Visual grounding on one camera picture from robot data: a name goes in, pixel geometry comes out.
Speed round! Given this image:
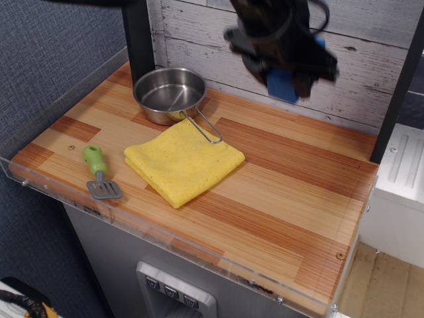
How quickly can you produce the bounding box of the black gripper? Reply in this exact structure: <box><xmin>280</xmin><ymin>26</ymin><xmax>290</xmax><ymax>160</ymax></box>
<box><xmin>224</xmin><ymin>14</ymin><xmax>339</xmax><ymax>98</ymax></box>

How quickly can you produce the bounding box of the blue arch-shaped wooden block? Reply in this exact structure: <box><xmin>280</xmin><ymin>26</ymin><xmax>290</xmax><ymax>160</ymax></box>
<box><xmin>266</xmin><ymin>34</ymin><xmax>325</xmax><ymax>103</ymax></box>

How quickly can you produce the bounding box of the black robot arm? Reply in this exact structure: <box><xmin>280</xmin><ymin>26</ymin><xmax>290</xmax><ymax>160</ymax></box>
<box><xmin>71</xmin><ymin>1</ymin><xmax>339</xmax><ymax>101</ymax></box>

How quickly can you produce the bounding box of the yellow object at corner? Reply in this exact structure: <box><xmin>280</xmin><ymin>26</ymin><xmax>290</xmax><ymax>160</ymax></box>
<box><xmin>42</xmin><ymin>303</ymin><xmax>60</xmax><ymax>318</ymax></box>

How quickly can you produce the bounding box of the folded yellow cloth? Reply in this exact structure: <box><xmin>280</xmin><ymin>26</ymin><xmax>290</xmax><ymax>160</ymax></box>
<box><xmin>124</xmin><ymin>119</ymin><xmax>245</xmax><ymax>209</ymax></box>

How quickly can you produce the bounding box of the white ribbed appliance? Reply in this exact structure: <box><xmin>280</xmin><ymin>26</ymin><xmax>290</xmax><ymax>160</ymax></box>
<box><xmin>359</xmin><ymin>124</ymin><xmax>423</xmax><ymax>268</ymax></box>

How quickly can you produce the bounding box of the grey cabinet with button panel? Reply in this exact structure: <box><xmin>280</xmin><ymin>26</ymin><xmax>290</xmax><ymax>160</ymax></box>
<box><xmin>65</xmin><ymin>205</ymin><xmax>302</xmax><ymax>317</ymax></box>

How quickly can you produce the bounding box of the clear acrylic table guard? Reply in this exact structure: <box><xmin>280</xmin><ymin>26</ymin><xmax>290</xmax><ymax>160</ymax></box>
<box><xmin>1</xmin><ymin>39</ymin><xmax>385</xmax><ymax>317</ymax></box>

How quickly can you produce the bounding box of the black right vertical post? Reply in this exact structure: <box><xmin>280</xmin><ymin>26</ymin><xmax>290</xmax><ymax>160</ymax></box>
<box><xmin>370</xmin><ymin>11</ymin><xmax>423</xmax><ymax>164</ymax></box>

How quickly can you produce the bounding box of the black vertical post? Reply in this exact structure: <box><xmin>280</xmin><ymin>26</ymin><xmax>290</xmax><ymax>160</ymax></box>
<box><xmin>121</xmin><ymin>0</ymin><xmax>155</xmax><ymax>84</ymax></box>
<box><xmin>370</xmin><ymin>11</ymin><xmax>423</xmax><ymax>164</ymax></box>

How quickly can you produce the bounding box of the stainless steel pot with handle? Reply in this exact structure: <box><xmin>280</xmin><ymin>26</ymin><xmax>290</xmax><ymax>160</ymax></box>
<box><xmin>132</xmin><ymin>68</ymin><xmax>223</xmax><ymax>144</ymax></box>

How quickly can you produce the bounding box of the black left vertical post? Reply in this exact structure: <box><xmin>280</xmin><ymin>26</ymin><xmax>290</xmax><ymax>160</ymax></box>
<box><xmin>121</xmin><ymin>0</ymin><xmax>155</xmax><ymax>84</ymax></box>

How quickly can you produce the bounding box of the green-handled grey toy spatula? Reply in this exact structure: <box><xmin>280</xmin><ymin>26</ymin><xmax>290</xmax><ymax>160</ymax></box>
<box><xmin>82</xmin><ymin>145</ymin><xmax>123</xmax><ymax>199</ymax></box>

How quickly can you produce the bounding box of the black braided cable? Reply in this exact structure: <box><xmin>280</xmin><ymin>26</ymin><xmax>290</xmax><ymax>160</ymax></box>
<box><xmin>0</xmin><ymin>290</ymin><xmax>47</xmax><ymax>318</ymax></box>

